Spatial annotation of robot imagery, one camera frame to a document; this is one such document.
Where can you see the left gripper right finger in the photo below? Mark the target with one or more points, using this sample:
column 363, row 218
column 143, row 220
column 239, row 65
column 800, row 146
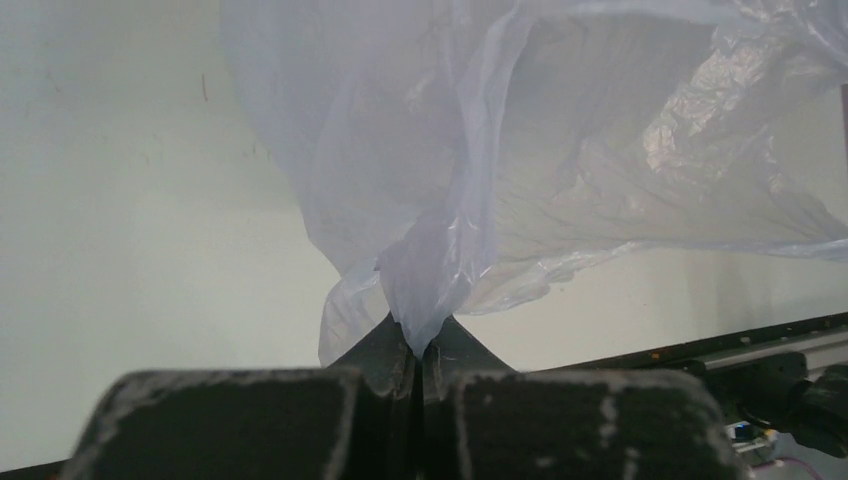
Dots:
column 484, row 420

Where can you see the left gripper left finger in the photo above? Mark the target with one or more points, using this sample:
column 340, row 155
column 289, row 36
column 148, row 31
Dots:
column 350, row 420

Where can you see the blue plastic trash bag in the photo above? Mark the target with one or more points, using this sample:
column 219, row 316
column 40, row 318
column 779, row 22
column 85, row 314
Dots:
column 464, row 156

